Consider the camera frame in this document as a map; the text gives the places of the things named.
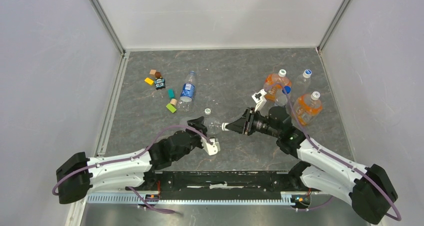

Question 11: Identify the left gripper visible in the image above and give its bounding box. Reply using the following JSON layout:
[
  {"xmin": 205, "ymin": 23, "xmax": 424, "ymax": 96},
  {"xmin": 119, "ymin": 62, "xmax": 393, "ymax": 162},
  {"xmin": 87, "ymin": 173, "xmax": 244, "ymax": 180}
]
[{"xmin": 172, "ymin": 116, "xmax": 209, "ymax": 161}]

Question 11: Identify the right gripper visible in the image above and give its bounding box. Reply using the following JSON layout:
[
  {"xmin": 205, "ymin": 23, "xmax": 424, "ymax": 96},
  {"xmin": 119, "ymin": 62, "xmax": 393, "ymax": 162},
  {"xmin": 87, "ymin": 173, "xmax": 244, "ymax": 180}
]
[{"xmin": 226, "ymin": 107, "xmax": 281, "ymax": 138}]

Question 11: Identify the clear plastic bottle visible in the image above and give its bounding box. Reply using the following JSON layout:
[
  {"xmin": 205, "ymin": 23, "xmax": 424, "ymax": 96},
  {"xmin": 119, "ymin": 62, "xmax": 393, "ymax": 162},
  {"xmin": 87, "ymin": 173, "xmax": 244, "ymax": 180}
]
[{"xmin": 178, "ymin": 115, "xmax": 225, "ymax": 136}]

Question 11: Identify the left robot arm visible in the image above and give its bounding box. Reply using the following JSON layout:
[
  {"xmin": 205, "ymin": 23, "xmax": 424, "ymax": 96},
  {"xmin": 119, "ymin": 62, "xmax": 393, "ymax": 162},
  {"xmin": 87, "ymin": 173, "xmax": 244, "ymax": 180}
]
[{"xmin": 52, "ymin": 116, "xmax": 221, "ymax": 205}]

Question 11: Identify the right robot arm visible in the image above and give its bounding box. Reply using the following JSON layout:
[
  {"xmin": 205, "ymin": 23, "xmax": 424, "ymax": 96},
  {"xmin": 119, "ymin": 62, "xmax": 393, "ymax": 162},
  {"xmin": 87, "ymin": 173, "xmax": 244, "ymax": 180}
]
[{"xmin": 221, "ymin": 106, "xmax": 402, "ymax": 225}]

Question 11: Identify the white green bottle cap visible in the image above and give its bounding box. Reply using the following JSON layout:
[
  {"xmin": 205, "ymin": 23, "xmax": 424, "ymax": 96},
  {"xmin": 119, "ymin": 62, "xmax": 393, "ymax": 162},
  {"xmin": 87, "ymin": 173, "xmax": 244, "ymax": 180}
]
[{"xmin": 204, "ymin": 108, "xmax": 212, "ymax": 115}]

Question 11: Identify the lying blue label bottle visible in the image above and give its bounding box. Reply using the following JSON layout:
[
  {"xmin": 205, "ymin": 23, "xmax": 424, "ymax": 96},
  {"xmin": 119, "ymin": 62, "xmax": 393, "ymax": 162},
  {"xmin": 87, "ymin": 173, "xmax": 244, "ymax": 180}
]
[{"xmin": 177, "ymin": 71, "xmax": 196, "ymax": 112}]

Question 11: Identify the blue cap pepsi bottle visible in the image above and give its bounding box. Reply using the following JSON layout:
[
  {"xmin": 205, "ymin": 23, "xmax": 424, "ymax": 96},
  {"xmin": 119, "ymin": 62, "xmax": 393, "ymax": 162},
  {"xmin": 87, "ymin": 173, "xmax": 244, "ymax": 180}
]
[{"xmin": 274, "ymin": 85, "xmax": 291, "ymax": 107}]

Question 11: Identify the orange bottle left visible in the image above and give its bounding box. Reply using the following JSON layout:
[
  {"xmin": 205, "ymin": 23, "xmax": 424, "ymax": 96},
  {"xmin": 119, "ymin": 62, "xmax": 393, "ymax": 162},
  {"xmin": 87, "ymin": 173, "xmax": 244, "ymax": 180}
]
[{"xmin": 263, "ymin": 69, "xmax": 292, "ymax": 102}]

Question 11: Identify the orange bottle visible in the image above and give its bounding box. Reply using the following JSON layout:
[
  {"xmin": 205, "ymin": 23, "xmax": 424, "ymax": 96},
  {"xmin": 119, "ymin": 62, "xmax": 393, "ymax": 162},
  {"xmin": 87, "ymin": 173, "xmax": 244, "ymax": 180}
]
[
  {"xmin": 263, "ymin": 69, "xmax": 292, "ymax": 102},
  {"xmin": 291, "ymin": 91, "xmax": 323, "ymax": 127}
]

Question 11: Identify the orange bottle right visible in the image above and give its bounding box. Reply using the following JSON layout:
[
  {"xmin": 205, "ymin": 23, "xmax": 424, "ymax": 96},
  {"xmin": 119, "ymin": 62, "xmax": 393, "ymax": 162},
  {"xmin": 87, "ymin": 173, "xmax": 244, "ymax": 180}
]
[{"xmin": 291, "ymin": 91, "xmax": 323, "ymax": 127}]

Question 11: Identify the clear bottle white cap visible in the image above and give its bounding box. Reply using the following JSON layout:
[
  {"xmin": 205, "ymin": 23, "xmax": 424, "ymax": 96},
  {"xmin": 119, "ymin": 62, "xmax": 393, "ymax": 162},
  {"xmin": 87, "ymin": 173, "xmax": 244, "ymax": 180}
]
[{"xmin": 290, "ymin": 69, "xmax": 312, "ymax": 100}]

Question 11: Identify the green block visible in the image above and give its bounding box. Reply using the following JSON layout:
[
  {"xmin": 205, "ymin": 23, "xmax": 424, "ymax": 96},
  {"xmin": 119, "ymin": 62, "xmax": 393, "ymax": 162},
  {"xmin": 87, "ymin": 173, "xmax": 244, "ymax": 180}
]
[{"xmin": 166, "ymin": 103, "xmax": 177, "ymax": 113}]

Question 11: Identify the tan cylinder block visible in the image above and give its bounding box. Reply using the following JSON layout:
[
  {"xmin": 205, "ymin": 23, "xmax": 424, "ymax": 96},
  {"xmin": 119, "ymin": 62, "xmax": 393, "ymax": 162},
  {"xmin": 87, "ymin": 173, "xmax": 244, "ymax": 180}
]
[{"xmin": 170, "ymin": 98, "xmax": 178, "ymax": 106}]

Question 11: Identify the teal block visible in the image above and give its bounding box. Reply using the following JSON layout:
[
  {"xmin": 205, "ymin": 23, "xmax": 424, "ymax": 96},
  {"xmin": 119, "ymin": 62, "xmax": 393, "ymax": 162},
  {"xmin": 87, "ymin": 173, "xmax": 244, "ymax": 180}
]
[{"xmin": 167, "ymin": 88, "xmax": 175, "ymax": 100}]

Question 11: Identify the yellow block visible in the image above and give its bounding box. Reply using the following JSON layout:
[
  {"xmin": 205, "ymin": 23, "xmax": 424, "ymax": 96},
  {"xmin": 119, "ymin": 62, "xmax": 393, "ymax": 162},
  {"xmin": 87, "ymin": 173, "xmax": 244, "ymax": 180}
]
[{"xmin": 144, "ymin": 77, "xmax": 155, "ymax": 86}]

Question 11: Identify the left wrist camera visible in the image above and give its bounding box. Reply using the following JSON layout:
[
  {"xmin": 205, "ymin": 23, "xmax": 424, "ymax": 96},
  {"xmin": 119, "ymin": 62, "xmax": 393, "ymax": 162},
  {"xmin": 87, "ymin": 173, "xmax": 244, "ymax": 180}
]
[{"xmin": 201, "ymin": 137, "xmax": 221, "ymax": 156}]

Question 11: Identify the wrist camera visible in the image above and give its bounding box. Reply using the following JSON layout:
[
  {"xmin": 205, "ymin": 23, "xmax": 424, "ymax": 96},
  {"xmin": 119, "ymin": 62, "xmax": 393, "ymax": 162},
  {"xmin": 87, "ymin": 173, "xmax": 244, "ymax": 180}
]
[
  {"xmin": 251, "ymin": 89, "xmax": 267, "ymax": 112},
  {"xmin": 201, "ymin": 137, "xmax": 221, "ymax": 156}
]

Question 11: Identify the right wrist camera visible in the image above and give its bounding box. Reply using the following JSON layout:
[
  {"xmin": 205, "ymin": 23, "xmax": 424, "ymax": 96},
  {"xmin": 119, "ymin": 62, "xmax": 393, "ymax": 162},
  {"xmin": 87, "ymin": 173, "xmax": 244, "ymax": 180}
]
[{"xmin": 251, "ymin": 89, "xmax": 267, "ymax": 112}]

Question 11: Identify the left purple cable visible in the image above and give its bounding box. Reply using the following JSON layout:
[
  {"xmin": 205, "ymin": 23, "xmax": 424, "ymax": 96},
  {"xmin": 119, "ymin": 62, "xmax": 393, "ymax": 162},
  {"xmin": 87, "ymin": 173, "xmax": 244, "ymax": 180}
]
[{"xmin": 51, "ymin": 124, "xmax": 213, "ymax": 196}]

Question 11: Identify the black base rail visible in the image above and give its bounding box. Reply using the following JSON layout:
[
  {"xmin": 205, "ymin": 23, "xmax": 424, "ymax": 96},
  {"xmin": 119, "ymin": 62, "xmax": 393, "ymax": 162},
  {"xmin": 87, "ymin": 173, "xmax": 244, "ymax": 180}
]
[{"xmin": 137, "ymin": 171, "xmax": 309, "ymax": 200}]

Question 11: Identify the white cable tray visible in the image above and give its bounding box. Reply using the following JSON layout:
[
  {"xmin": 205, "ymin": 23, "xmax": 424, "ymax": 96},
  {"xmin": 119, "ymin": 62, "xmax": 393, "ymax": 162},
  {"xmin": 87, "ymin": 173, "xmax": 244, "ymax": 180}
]
[{"xmin": 86, "ymin": 192, "xmax": 301, "ymax": 206}]

